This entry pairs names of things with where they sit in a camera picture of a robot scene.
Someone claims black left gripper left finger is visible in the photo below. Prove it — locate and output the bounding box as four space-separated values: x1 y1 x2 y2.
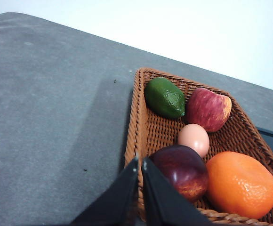
71 158 139 226

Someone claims beige egg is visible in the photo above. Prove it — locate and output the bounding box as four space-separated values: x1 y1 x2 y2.
177 123 209 158

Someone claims brown woven wicker basket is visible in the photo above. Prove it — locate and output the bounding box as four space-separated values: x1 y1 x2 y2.
125 68 273 226

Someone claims dark red plum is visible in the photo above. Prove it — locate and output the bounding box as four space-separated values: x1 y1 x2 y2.
149 145 209 203

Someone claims orange tangerine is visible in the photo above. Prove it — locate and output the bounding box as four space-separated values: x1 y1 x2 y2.
207 152 273 219

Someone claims red striped apple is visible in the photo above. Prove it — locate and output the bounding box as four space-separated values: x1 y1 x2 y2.
185 88 232 132

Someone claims green avocado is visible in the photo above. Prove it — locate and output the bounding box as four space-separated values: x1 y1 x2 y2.
145 77 185 119

